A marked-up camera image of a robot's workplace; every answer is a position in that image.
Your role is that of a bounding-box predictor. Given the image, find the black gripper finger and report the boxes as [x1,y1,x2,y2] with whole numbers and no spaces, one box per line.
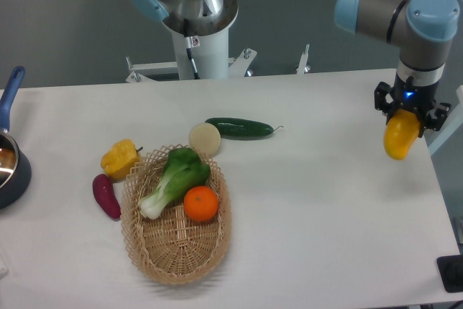
[374,82,397,124]
[419,102,451,137]

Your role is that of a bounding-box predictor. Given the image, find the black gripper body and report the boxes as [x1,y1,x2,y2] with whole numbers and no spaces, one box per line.
[386,75,439,115]

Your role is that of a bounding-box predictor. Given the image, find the yellow mango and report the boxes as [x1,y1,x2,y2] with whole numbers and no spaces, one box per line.
[383,109,421,160]

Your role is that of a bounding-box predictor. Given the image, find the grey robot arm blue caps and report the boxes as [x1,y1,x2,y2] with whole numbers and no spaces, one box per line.
[334,0,460,135]

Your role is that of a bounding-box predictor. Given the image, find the woven wicker basket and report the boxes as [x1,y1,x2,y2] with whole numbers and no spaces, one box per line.
[121,145,232,284]

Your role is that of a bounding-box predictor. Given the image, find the black device at edge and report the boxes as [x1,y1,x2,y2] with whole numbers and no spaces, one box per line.
[436,255,463,293]

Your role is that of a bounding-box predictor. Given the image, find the green cucumber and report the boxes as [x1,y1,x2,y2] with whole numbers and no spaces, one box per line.
[205,117,282,140]

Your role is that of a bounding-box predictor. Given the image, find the orange fruit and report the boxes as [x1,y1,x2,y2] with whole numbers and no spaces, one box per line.
[183,186,218,222]

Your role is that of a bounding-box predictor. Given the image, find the green bok choy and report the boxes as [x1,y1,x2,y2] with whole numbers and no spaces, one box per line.
[138,148,211,219]

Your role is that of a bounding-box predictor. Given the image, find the yellow bell pepper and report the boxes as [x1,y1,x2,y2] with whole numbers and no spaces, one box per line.
[101,139,141,182]

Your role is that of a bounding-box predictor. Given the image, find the purple sweet potato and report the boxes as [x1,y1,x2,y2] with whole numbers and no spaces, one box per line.
[92,174,121,220]

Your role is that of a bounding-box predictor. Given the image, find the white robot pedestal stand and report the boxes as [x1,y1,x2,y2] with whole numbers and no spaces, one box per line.
[124,26,311,84]

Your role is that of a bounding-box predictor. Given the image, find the dark pot blue handle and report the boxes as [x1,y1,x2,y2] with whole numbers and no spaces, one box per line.
[1,66,32,209]

